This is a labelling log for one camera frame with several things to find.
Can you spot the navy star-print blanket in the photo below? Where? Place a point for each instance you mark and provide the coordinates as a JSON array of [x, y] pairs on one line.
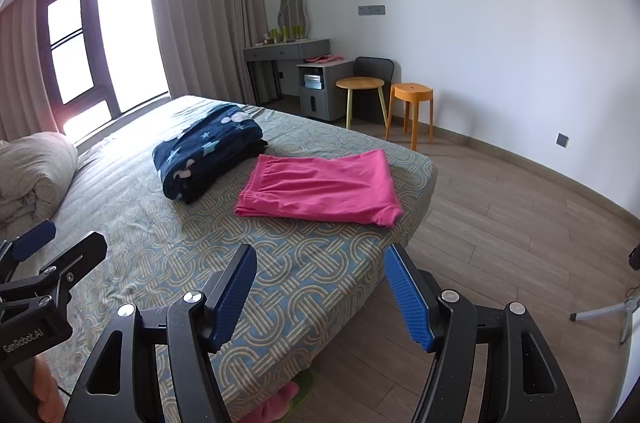
[[210, 148]]

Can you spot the pink cloth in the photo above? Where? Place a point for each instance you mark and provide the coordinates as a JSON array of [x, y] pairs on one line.
[[325, 58]]

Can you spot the grey wall switch panel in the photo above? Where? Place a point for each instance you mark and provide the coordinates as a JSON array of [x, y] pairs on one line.
[[371, 9]]

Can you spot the pink slipper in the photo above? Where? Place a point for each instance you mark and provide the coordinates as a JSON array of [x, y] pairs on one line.
[[275, 405]]

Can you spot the round wooden side table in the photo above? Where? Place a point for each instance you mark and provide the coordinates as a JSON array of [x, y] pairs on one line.
[[360, 83]]

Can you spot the grey wall socket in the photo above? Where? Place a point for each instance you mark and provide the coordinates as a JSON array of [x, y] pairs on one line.
[[563, 140]]

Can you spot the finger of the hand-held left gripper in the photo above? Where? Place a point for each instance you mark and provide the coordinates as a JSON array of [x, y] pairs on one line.
[[82, 253], [35, 235]]

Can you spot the white tripod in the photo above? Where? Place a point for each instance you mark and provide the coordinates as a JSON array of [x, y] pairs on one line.
[[607, 309]]

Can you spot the beige quilt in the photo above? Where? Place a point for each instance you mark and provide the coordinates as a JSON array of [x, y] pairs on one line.
[[35, 173]]

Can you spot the pink pants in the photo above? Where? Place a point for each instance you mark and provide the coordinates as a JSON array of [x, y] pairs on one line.
[[320, 183]]

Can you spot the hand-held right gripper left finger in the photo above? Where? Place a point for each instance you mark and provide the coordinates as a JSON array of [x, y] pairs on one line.
[[232, 298]]

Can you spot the beige curtain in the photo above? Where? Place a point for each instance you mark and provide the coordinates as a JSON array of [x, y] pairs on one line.
[[205, 13], [22, 68]]

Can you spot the dark grey chair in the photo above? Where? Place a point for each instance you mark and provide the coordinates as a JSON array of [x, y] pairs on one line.
[[375, 67]]

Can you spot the dark-framed window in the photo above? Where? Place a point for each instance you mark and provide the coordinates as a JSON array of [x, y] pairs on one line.
[[92, 48]]

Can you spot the wavy-framed mirror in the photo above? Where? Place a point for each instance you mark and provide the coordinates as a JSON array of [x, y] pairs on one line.
[[294, 10]]

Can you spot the orange stool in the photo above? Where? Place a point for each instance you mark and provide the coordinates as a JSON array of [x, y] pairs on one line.
[[412, 92]]

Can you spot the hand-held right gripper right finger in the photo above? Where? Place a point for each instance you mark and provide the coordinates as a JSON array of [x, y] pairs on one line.
[[407, 298]]

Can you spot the grey bedside cabinet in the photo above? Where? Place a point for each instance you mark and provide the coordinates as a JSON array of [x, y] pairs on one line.
[[330, 93]]

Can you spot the grey dressing table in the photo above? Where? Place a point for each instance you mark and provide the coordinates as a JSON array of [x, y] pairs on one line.
[[285, 50]]

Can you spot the bed with patterned sheet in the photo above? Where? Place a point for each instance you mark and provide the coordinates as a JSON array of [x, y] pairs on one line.
[[150, 228]]

